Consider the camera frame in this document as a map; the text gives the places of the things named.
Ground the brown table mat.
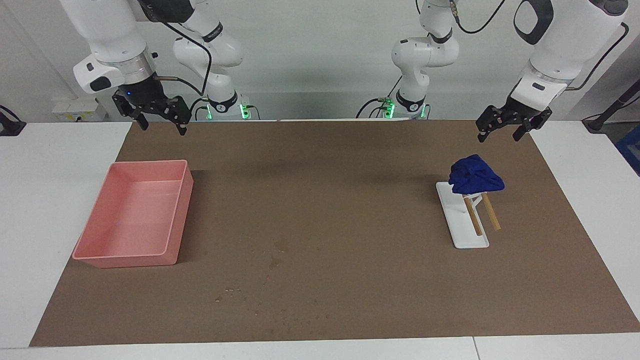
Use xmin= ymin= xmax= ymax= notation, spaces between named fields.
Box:
xmin=29 ymin=119 xmax=640 ymax=348

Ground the white wall socket box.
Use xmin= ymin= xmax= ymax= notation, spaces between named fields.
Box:
xmin=52 ymin=97 xmax=107 ymax=122

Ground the blue towel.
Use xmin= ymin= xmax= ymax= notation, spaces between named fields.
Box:
xmin=448 ymin=154 xmax=506 ymax=195

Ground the pink plastic bin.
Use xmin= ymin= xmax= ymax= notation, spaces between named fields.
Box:
xmin=72 ymin=159 xmax=195 ymax=269

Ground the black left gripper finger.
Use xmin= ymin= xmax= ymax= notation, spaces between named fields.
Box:
xmin=512 ymin=108 xmax=554 ymax=142
xmin=475 ymin=106 xmax=506 ymax=144

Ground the black base cable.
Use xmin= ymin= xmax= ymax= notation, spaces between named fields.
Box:
xmin=190 ymin=97 xmax=211 ymax=121
xmin=356 ymin=75 xmax=404 ymax=119

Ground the black stand pole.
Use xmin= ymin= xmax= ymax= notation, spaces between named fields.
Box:
xmin=582 ymin=80 xmax=640 ymax=133

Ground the blue object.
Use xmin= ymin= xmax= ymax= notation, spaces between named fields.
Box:
xmin=615 ymin=125 xmax=640 ymax=177

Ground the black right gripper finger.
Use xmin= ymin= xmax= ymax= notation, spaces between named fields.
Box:
xmin=162 ymin=96 xmax=193 ymax=137
xmin=112 ymin=92 xmax=150 ymax=131

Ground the white rack with wooden rods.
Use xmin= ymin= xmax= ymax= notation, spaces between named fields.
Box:
xmin=435 ymin=181 xmax=502 ymax=249

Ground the black table clamp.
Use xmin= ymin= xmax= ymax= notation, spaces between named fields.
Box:
xmin=0 ymin=105 xmax=27 ymax=137

